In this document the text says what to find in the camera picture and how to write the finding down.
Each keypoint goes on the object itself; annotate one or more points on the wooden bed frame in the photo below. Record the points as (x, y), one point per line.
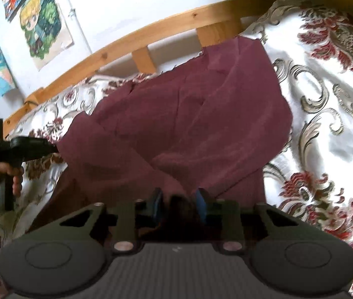
(126, 42)

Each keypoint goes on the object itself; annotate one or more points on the maroon garment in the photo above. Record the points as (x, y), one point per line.
(188, 109)

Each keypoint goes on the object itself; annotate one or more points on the floral white bedspread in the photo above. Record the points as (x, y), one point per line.
(326, 106)

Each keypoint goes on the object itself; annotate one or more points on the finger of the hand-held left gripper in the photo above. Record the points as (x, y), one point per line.
(53, 149)

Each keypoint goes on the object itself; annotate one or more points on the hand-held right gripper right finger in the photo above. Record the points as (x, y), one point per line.
(200, 207)

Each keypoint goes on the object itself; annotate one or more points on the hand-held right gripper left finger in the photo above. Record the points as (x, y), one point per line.
(155, 205)

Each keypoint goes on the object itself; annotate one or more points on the blonde figure wall poster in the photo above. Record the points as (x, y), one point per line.
(44, 21)

